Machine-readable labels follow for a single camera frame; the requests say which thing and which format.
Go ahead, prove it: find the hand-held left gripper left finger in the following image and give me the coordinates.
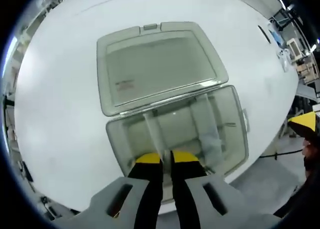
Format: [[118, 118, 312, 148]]
[[88, 152, 165, 229]]

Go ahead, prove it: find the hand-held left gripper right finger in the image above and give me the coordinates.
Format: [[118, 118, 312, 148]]
[[170, 150, 266, 229]]

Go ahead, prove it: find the clear plastic organizer box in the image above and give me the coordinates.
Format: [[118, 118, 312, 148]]
[[96, 20, 251, 206]]

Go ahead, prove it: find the person's right hand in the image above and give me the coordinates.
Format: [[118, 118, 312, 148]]
[[301, 137, 320, 174]]

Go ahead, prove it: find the clear plastic bag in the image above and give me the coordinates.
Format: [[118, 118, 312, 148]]
[[275, 47, 293, 73]]

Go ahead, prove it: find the white open box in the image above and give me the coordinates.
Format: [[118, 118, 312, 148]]
[[286, 37, 305, 59]]

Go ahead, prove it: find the blue cloth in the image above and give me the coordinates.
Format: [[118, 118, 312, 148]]
[[270, 29, 284, 44]]

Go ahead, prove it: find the black pen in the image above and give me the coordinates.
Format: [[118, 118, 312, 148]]
[[257, 24, 271, 44]]

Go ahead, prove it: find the black floor stand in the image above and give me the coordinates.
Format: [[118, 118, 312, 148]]
[[269, 10, 302, 31]]

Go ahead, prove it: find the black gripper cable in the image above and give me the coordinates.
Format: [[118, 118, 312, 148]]
[[259, 148, 304, 161]]

